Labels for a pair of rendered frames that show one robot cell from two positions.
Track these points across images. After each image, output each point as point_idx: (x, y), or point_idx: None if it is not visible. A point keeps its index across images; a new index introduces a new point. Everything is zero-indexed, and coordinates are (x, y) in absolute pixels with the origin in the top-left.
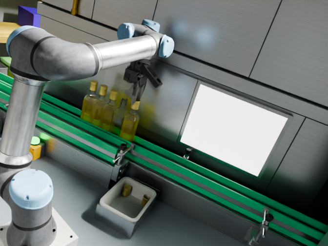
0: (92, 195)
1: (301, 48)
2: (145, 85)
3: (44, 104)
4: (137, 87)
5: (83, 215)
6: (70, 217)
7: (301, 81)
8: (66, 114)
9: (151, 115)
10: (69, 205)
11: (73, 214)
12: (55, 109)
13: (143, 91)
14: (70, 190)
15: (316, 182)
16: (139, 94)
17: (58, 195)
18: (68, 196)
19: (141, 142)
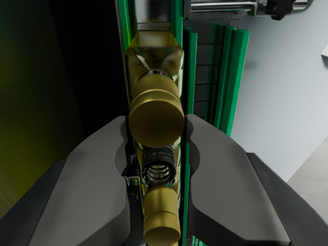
0: (249, 30)
1: None
2: (11, 232)
3: (186, 231)
4: (264, 245)
5: (301, 9)
6: (314, 23)
7: None
8: (188, 195)
9: (12, 23)
10: (289, 43)
11: (304, 24)
12: (184, 215)
13: (66, 168)
14: (256, 67)
15: None
16: (121, 151)
17: (276, 71)
18: (271, 59)
19: (126, 0)
